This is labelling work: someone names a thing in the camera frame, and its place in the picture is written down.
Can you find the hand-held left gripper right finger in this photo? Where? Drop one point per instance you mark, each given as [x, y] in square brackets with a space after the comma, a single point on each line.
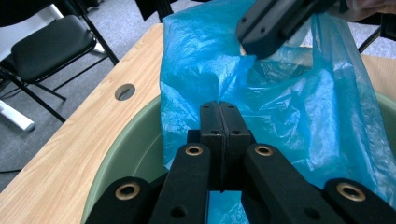
[235, 124]

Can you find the black metal leg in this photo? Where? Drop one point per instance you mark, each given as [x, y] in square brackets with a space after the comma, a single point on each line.
[387, 28]

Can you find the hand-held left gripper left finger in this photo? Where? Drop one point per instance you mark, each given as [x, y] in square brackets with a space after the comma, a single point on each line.
[212, 124]

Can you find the blue plastic bag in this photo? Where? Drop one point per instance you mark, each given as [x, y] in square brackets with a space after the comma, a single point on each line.
[295, 109]

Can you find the black stand with bolted base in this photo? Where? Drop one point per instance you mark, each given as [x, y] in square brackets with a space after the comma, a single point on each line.
[155, 7]

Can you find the green plastic bin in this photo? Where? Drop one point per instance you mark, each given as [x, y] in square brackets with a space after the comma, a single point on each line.
[130, 155]

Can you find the black folding chair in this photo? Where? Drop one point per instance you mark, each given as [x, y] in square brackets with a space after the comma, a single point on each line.
[53, 46]

